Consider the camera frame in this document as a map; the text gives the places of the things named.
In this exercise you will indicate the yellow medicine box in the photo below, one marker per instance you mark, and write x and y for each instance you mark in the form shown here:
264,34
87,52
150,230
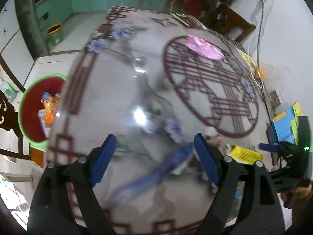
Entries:
245,156

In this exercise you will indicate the pink plastic bag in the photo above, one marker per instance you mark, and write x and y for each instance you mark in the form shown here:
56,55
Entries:
203,48

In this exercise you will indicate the blue foil wrapper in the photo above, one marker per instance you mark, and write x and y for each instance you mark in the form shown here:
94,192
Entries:
174,161

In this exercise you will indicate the small green yellow bin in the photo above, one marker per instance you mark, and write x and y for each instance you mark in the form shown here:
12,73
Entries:
55,34

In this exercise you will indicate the dark carved wooden chair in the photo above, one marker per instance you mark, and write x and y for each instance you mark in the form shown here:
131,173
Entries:
9,121

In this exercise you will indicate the right hand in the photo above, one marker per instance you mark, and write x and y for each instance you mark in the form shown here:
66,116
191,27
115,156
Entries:
301,207

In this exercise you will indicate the brown wooden chair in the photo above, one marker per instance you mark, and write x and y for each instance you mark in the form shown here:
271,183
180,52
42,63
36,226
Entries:
224,20

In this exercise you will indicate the teal kitchen cabinets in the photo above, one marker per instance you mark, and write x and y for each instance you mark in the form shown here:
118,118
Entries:
85,0

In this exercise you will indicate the green red trash bin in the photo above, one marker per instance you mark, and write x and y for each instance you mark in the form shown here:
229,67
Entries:
30,104

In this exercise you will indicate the white refrigerator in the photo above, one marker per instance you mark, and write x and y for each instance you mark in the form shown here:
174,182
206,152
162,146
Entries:
14,50

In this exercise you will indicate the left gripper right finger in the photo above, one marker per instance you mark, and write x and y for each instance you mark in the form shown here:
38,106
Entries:
260,211

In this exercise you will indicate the clear bag orange snacks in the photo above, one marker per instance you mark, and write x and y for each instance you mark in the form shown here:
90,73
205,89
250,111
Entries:
271,74

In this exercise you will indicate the brown printed box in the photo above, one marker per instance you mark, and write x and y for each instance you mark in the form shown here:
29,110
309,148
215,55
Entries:
187,20

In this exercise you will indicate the blue yellow book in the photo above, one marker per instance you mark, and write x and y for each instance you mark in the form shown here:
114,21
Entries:
286,124

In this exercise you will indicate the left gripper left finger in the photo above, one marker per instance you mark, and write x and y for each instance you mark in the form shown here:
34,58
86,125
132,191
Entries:
51,212

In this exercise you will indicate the orange plastic wrapper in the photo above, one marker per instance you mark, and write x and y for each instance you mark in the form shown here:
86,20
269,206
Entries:
50,104

